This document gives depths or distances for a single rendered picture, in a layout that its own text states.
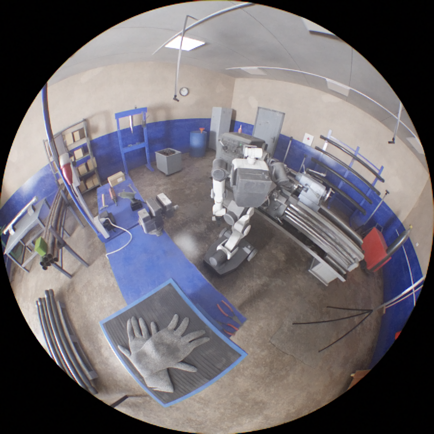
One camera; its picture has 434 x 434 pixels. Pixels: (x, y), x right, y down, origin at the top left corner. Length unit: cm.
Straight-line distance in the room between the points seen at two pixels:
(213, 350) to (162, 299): 22
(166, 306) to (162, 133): 462
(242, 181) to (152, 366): 89
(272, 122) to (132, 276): 544
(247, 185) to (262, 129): 481
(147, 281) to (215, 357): 65
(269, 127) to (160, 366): 560
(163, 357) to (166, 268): 63
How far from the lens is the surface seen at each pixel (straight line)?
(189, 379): 49
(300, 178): 199
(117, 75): 454
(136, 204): 134
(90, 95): 442
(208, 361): 46
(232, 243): 161
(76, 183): 105
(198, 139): 469
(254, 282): 190
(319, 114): 506
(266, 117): 551
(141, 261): 100
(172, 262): 94
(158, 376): 48
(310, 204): 196
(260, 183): 81
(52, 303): 269
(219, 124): 544
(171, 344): 43
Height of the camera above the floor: 169
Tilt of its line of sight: 45 degrees down
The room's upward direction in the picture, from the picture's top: 9 degrees clockwise
